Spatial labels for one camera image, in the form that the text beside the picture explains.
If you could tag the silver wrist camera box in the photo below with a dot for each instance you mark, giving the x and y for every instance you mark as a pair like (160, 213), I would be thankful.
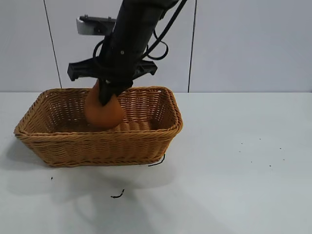
(91, 25)

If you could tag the brown woven wicker basket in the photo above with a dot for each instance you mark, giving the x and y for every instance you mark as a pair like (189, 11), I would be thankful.
(97, 148)

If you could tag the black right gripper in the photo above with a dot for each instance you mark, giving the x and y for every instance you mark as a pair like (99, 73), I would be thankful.
(122, 65)

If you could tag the orange mandarin with knobbed stem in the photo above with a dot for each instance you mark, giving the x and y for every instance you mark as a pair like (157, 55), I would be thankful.
(102, 118)

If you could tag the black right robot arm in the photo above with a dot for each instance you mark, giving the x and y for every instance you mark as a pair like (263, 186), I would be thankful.
(136, 19)

